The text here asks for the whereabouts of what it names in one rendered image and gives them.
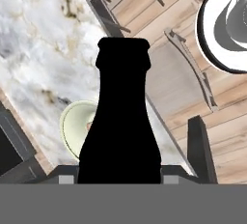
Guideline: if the black soda bottle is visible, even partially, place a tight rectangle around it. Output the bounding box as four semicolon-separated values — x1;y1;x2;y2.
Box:
77;37;162;184

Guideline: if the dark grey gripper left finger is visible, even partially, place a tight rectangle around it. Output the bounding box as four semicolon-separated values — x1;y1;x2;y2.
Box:
31;164;80;184

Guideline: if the pale green bowl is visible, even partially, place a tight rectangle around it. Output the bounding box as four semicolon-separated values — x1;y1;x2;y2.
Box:
59;99;101;162

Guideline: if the dark grey cabinet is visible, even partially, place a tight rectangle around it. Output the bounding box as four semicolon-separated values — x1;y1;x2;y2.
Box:
0;101;48;184

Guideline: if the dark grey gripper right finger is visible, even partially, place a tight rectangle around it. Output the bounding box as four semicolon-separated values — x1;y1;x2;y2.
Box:
160;164;203;184

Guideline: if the white and black round thing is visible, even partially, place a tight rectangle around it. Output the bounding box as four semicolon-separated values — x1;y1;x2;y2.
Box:
195;0;247;75

